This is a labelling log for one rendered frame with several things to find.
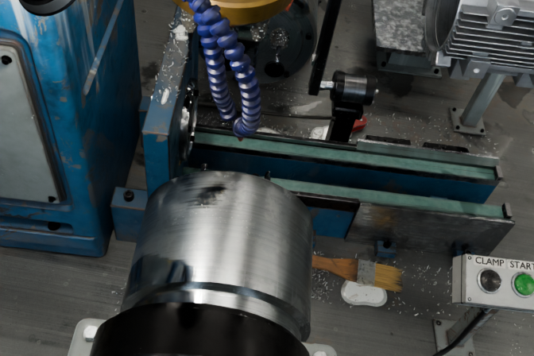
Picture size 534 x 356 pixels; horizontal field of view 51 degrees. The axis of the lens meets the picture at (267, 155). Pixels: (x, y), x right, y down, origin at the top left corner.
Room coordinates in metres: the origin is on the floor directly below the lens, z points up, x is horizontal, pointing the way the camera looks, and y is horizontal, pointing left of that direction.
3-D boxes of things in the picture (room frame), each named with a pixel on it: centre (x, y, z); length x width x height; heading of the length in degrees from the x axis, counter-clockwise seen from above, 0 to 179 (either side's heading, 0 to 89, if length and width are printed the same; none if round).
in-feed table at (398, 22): (1.22, -0.32, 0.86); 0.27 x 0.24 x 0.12; 4
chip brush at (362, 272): (0.54, -0.20, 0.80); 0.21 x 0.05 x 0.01; 88
